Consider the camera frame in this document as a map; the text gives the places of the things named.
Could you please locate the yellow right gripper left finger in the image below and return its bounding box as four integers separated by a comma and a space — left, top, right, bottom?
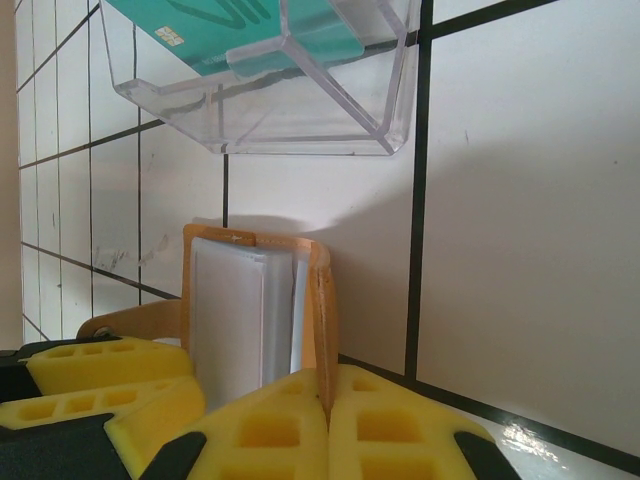
142, 368, 330, 480

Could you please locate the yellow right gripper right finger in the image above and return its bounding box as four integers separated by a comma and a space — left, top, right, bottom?
328, 362, 519, 480

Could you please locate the orange leather card holder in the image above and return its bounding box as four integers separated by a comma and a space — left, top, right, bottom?
77, 223, 341, 421

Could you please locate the teal credit card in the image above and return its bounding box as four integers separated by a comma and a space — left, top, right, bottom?
99, 0, 381, 81

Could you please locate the clear acrylic card stand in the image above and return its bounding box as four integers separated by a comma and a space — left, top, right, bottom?
98, 0, 419, 159

